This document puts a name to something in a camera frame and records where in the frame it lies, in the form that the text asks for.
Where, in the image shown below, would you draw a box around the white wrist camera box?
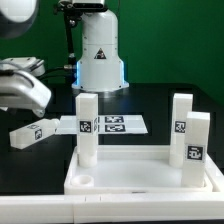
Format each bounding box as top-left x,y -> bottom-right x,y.
0,57 -> 45,77

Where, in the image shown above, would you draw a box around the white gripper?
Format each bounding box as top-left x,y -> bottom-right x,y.
0,70 -> 51,118

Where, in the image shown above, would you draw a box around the white fiducial marker sheet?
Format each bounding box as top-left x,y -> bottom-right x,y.
56,115 -> 147,135

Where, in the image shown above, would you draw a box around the black cables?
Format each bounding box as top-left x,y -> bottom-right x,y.
0,61 -> 74,85

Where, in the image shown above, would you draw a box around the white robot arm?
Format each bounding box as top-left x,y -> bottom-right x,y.
0,0 -> 128,117

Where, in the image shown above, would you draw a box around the white square desk top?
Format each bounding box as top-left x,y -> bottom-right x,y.
64,145 -> 213,195

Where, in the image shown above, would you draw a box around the white L-shaped fence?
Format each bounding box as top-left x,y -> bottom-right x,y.
0,158 -> 224,224

